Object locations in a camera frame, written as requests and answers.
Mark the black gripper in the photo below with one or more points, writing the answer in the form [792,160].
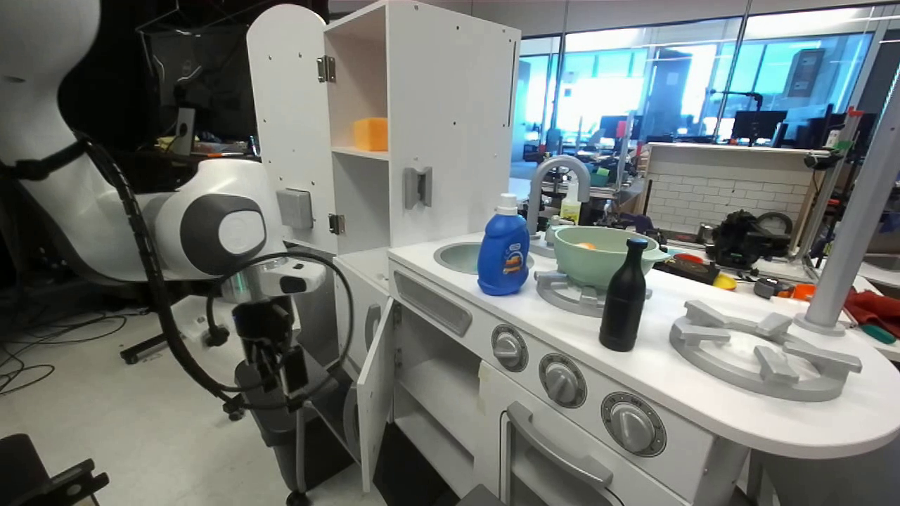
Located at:
[265,325]

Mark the orange sponge block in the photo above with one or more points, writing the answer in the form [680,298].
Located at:
[369,135]

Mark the white fridge cabinet door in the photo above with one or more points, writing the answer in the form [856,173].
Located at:
[366,325]

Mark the red cloth item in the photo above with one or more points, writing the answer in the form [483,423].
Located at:
[872,311]

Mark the gray burner grate under bowl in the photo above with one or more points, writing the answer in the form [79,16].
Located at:
[564,297]

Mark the tall white cabinet door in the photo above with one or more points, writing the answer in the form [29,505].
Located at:
[292,94]

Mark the gray toy faucet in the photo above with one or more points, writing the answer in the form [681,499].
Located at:
[555,166]

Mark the black chair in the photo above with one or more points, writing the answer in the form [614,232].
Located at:
[38,478]

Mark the gray stove knob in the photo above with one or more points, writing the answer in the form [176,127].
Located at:
[511,349]
[564,380]
[635,426]

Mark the gray office chair under kitchen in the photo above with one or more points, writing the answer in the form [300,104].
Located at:
[283,426]

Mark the black bag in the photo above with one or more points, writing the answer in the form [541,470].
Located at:
[750,239]

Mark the light green bowl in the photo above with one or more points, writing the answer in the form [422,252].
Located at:
[600,256]

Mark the black and yellow tool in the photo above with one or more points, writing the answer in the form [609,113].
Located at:
[699,270]

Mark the gray metal pole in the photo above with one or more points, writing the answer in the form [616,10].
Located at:
[860,214]

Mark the gray toy phone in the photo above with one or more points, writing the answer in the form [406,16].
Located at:
[418,186]

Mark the dark monitor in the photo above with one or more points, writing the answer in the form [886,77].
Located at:
[207,65]

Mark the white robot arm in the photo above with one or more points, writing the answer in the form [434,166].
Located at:
[93,214]

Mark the white brick pattern partition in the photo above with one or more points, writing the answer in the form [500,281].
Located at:
[721,186]

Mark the small yellow soap dispenser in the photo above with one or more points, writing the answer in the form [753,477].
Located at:
[570,210]

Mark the white toy kitchen cabinet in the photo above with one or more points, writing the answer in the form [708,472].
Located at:
[451,94]

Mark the black bottle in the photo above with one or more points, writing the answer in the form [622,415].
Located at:
[622,311]

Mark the blue plastic bottle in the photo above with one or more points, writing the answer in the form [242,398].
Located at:
[504,262]

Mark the gray bare burner grate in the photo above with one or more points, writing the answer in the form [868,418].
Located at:
[750,361]

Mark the black desk stand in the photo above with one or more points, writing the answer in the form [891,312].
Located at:
[143,349]

